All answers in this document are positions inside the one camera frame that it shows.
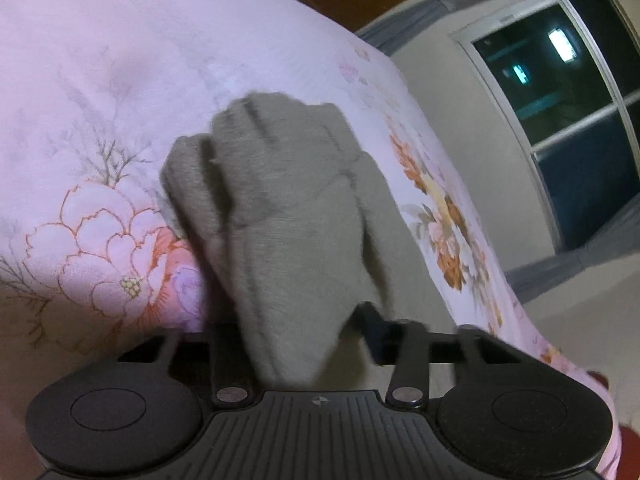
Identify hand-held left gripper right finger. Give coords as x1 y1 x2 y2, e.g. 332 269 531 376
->
347 301 538 409

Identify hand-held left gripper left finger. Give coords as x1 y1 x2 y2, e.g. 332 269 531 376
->
117 322 255 409

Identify grey pants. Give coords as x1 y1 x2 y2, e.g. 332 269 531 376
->
160 90 458 391

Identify grey curtain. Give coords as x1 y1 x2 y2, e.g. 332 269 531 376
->
357 0 601 56
505 220 640 303

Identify sliding glass window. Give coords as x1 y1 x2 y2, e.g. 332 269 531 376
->
450 0 640 256

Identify bed with pink floral sheet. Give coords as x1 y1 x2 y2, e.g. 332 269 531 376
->
0 0 626 480

